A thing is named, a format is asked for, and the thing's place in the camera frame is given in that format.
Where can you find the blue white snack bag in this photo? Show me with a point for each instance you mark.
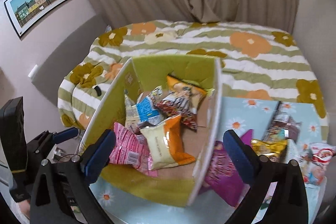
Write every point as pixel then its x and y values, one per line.
pixel 143 111

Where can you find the person's left hand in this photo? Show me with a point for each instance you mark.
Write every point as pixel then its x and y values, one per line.
pixel 25 208

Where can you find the light blue daisy cloth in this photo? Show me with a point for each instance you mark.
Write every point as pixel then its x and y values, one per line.
pixel 208 207

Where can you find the dark brown snack bag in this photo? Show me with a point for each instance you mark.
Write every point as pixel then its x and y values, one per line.
pixel 282 126

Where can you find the orange chips bag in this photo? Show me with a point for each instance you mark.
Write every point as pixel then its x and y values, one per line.
pixel 195 93

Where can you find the framed harbour picture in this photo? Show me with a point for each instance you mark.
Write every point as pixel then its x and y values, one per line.
pixel 36 1

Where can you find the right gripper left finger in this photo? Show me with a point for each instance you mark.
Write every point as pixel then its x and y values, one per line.
pixel 56 185

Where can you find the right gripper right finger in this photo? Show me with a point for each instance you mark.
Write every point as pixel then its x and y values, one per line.
pixel 289 201

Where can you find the purple potato chips bag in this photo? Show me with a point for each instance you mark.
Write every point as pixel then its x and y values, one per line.
pixel 223 178

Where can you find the pink striped snack bag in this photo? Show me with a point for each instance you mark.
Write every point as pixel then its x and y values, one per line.
pixel 128 150

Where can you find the red black snack bag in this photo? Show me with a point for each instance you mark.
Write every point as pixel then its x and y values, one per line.
pixel 178 104

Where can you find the white wall switch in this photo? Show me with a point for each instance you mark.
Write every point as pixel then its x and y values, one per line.
pixel 33 71

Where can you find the floral striped quilt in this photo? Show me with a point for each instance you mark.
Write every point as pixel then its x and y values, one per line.
pixel 257 62

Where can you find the gold Pillows snack bag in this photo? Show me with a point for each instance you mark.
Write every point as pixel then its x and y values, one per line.
pixel 272 150

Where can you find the cream orange snack bag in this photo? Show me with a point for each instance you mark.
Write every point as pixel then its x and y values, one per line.
pixel 165 144

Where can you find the red white snack bag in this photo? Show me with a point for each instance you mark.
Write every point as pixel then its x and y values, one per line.
pixel 313 161

